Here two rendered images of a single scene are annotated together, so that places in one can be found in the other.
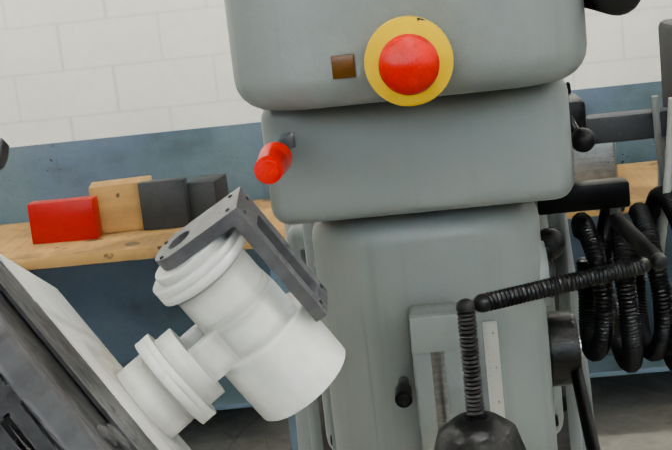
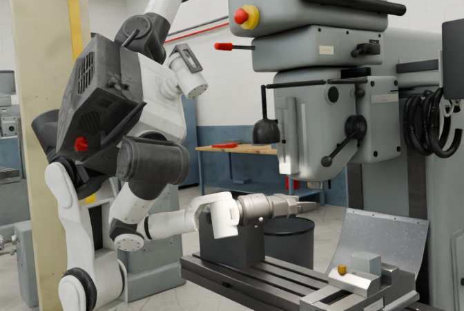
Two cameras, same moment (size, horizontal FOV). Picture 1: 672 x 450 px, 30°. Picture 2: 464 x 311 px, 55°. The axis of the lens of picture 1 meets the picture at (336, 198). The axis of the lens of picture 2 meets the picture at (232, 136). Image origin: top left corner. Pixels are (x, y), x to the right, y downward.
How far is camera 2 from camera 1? 0.89 m
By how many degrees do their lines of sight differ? 46
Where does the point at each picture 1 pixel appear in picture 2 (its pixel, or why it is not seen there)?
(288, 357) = (184, 81)
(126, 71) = not seen: outside the picture
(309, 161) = (257, 53)
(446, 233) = (293, 76)
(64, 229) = not seen: hidden behind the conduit
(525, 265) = (315, 88)
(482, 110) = (293, 36)
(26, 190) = not seen: hidden behind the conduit
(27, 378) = (96, 59)
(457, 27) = (260, 7)
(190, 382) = (168, 85)
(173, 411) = (165, 91)
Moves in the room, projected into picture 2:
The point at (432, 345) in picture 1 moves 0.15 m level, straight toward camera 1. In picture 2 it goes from (279, 106) to (239, 109)
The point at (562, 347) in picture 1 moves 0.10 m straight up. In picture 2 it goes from (349, 124) to (346, 87)
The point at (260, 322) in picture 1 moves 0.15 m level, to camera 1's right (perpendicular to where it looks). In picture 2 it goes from (181, 72) to (221, 66)
